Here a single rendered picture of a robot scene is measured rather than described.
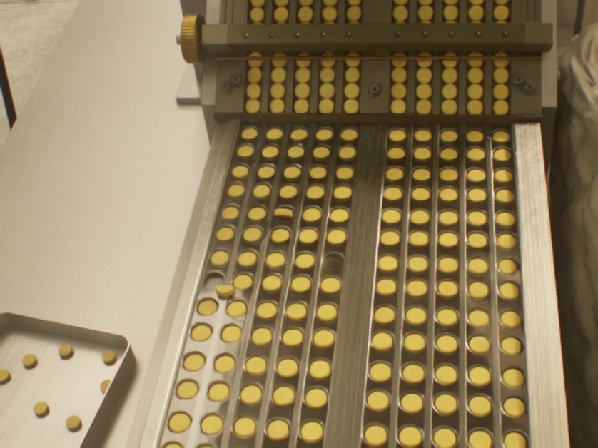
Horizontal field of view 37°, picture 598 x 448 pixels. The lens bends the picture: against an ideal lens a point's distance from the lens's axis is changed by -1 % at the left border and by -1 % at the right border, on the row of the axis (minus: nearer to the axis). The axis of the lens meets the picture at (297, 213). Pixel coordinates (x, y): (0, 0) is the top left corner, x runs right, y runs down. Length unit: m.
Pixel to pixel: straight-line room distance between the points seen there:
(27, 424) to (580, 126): 0.44
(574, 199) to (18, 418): 0.42
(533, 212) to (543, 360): 0.11
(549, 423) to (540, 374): 0.03
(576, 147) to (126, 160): 0.43
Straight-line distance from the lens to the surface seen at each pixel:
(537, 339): 0.49
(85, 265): 0.77
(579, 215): 0.56
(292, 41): 0.60
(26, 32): 2.67
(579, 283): 0.55
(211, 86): 0.64
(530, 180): 0.57
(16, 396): 0.70
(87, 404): 0.68
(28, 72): 2.50
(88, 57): 1.01
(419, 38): 0.60
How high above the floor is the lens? 1.34
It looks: 45 degrees down
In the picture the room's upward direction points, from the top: 8 degrees counter-clockwise
